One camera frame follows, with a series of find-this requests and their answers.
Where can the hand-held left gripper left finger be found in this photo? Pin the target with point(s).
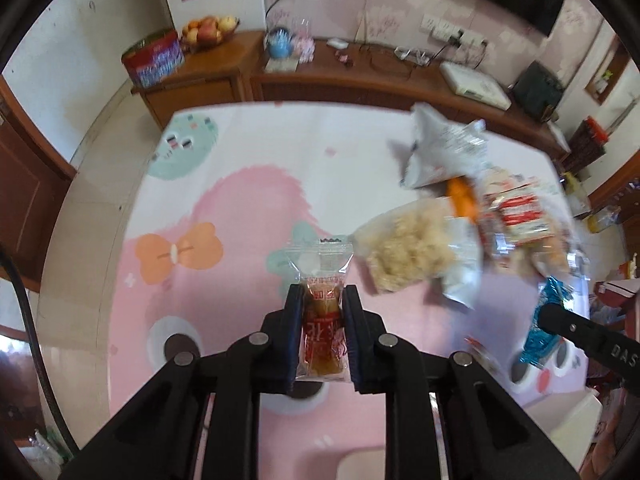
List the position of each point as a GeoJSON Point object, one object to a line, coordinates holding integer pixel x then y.
{"type": "Point", "coordinates": [296, 325]}

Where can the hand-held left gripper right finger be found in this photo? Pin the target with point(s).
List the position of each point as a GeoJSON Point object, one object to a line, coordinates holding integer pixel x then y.
{"type": "Point", "coordinates": [351, 332]}

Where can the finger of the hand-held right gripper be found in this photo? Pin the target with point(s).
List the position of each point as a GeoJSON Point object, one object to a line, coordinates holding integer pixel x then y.
{"type": "Point", "coordinates": [580, 332]}

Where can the blue snack packet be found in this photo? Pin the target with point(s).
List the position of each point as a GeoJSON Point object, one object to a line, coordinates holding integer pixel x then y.
{"type": "Point", "coordinates": [540, 347]}

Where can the red clear snack packet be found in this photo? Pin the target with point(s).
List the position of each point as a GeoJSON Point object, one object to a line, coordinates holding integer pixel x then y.
{"type": "Point", "coordinates": [322, 265]}

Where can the white plastic container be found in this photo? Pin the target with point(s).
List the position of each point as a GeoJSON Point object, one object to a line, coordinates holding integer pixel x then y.
{"type": "Point", "coordinates": [560, 430]}

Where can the clear red-edged snack packet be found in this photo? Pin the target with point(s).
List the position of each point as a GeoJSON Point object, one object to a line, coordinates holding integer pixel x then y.
{"type": "Point", "coordinates": [482, 355]}

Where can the clear bag of pale flakes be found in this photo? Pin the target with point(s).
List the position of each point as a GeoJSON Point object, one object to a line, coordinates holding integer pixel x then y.
{"type": "Point", "coordinates": [410, 247]}

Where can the red white snack packet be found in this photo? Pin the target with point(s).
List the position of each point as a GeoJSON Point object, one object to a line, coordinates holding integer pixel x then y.
{"type": "Point", "coordinates": [525, 215]}

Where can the orange snack packet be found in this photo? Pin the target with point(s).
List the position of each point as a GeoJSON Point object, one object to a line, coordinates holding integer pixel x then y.
{"type": "Point", "coordinates": [462, 197]}

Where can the red black box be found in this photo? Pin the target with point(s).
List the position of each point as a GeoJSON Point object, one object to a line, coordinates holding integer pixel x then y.
{"type": "Point", "coordinates": [590, 140]}

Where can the white silver snack bag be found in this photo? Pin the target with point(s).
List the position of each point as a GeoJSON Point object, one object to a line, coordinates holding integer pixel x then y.
{"type": "Point", "coordinates": [440, 150]}

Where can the wooden cabinet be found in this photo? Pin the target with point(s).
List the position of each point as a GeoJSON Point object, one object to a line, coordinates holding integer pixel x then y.
{"type": "Point", "coordinates": [350, 85]}

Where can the white flat device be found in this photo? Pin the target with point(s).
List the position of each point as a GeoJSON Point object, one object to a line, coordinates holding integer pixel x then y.
{"type": "Point", "coordinates": [475, 85]}

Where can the pink packet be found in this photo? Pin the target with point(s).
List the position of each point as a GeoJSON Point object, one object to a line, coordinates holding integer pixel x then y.
{"type": "Point", "coordinates": [303, 44]}

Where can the small white case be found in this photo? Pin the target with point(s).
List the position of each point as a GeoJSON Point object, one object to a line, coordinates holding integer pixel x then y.
{"type": "Point", "coordinates": [337, 43]}

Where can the red round tin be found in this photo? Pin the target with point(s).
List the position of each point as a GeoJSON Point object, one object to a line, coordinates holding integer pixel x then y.
{"type": "Point", "coordinates": [152, 60]}

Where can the wooden door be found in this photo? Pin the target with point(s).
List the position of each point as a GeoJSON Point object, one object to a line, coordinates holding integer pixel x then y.
{"type": "Point", "coordinates": [25, 185]}

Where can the fruit bowl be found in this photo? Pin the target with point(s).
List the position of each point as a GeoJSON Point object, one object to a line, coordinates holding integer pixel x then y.
{"type": "Point", "coordinates": [207, 30]}

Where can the white wall sockets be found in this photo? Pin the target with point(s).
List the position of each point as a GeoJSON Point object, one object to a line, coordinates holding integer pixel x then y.
{"type": "Point", "coordinates": [450, 30]}

